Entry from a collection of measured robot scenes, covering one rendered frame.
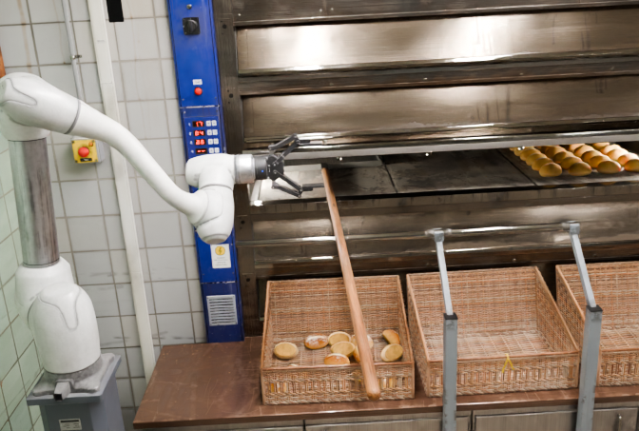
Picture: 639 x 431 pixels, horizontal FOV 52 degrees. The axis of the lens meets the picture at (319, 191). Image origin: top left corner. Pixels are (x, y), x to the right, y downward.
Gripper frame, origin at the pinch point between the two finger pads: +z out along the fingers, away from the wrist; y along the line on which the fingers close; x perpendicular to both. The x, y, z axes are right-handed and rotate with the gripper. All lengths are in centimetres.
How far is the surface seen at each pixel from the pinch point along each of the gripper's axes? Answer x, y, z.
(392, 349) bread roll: -28, 85, 25
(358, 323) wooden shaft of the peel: 49, 29, 7
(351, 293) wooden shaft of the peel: 32.4, 28.7, 6.2
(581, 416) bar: 6, 95, 87
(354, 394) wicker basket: -5, 88, 8
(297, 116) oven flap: -56, -4, -7
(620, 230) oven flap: -52, 51, 124
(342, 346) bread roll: -33, 85, 6
